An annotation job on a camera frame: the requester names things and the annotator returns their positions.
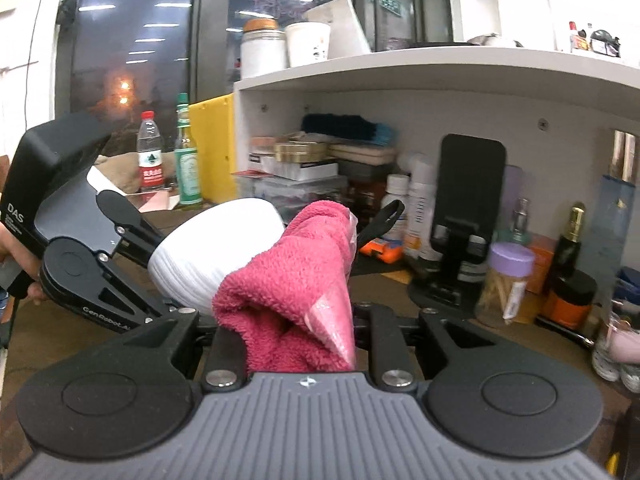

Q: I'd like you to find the orange utility knife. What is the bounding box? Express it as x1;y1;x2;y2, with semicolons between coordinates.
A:
359;237;405;263

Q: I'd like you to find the white paper cup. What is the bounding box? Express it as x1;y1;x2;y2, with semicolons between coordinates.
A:
284;21;332;68

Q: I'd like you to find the pink glass cup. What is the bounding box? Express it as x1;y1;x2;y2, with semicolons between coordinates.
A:
592;310;640;386

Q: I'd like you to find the white board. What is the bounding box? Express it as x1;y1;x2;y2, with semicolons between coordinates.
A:
305;0;373;60

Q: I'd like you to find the clear plastic box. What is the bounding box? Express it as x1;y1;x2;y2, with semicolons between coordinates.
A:
235;172;348;221

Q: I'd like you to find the small clear spray bottle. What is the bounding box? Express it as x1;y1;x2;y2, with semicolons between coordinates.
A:
510;197;532;246

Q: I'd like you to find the white pump bottle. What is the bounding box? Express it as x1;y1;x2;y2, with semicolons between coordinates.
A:
405;152;441;261

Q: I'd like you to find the toothpick jar purple lid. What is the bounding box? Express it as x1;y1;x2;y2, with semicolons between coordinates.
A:
475;241;536;328

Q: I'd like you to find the white shelf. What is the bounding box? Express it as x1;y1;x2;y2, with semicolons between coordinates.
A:
232;45;640;201

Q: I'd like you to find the metal dish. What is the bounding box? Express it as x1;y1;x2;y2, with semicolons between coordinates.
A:
467;32;523;48

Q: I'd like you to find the orange jar black lid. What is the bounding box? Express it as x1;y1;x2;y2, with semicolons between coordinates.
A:
542;270;598;331

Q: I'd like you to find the black loop handle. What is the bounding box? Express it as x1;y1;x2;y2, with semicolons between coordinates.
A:
360;200;406;248

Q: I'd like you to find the tall blue bottle silver cap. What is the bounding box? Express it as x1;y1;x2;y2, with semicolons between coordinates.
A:
587;130;640;281

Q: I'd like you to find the black phone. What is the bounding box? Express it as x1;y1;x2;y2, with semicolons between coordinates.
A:
439;133;507;231

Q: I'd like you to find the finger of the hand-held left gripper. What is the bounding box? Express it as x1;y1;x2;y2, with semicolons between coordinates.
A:
97;252;176;320
95;190;167;267

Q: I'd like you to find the pink towel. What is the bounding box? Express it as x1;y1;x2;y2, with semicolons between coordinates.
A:
211;200;360;375

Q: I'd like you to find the red label water bottle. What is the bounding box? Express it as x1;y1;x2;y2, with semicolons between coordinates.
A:
136;111;166;192

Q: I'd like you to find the white medicine bottle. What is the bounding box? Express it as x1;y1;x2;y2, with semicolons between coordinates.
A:
382;174;412;243

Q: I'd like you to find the person's left hand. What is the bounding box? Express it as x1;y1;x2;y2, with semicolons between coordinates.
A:
0;220;47;307

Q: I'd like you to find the white jar orange lid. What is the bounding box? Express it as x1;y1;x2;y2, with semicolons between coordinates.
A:
240;18;288;80

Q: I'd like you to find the white bowl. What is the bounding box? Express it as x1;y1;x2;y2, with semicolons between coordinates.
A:
147;198;287;313

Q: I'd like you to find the gold round tin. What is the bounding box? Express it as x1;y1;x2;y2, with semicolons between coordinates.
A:
273;141;328;163

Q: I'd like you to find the green glass bottle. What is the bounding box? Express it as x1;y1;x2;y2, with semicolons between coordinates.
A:
174;92;203;206

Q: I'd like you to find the yellow plastic box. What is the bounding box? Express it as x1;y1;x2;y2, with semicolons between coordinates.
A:
189;92;238;203

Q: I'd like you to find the black phone stand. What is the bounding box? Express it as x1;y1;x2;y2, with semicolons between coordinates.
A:
407;217;493;318

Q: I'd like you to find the black bristle brush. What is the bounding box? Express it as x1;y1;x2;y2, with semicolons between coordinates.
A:
300;112;398;147

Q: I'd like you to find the dark bottle gold cap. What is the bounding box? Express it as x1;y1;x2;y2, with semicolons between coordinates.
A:
547;203;587;301

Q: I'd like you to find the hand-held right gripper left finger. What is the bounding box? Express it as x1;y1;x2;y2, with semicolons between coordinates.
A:
129;302;251;394

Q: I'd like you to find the black helmet figure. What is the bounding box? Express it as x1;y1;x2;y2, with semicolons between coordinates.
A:
589;30;622;58

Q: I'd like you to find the wooden brush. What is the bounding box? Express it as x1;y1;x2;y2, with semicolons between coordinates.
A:
327;142;398;166

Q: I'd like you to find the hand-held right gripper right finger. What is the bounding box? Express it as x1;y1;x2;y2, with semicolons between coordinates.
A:
350;300;501;394

